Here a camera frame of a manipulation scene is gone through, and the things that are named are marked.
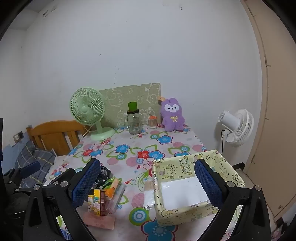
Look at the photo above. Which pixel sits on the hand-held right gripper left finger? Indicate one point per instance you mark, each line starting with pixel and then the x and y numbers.
pixel 85 183

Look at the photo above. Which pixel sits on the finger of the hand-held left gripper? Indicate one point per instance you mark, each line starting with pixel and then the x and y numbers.
pixel 30 168

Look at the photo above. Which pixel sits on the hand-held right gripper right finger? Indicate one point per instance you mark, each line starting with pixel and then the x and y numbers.
pixel 208 185

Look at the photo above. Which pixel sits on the black plastic bag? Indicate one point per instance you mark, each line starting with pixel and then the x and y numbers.
pixel 101 176

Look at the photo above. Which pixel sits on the cartoon print tissue pack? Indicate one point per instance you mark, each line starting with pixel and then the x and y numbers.
pixel 94 201

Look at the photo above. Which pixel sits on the green orange snack packet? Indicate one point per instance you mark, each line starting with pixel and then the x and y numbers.
pixel 112 187

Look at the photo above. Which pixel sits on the pink tissue pack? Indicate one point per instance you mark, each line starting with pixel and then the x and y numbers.
pixel 99 222

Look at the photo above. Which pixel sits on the yellow printed cardboard box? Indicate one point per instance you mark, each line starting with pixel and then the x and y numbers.
pixel 175 215

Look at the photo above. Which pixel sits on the white plastic packet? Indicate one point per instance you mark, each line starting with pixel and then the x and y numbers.
pixel 149 197

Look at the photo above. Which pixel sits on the blue plaid blanket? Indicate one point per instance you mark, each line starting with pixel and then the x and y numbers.
pixel 34 157

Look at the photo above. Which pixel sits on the wooden chair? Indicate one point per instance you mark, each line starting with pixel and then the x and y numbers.
pixel 55 134

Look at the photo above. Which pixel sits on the white standing fan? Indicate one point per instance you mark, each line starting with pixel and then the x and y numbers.
pixel 240 127

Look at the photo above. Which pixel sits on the floral tablecloth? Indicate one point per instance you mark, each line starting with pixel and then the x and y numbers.
pixel 143 143

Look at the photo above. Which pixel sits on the green desk fan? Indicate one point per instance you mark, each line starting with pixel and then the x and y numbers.
pixel 85 109

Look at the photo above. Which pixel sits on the purple plush bunny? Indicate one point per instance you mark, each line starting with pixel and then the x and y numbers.
pixel 172 118

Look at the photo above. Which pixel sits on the glass jar with green lid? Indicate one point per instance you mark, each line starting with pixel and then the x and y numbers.
pixel 134 122

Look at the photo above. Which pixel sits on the toothpick jar with orange lid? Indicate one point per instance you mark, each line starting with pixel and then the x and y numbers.
pixel 152 122

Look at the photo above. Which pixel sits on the beige door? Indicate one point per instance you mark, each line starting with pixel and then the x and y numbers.
pixel 277 115

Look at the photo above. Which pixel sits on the green patterned board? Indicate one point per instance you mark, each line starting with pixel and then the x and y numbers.
pixel 143 95

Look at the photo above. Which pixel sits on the wall socket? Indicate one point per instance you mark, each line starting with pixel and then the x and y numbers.
pixel 19 136

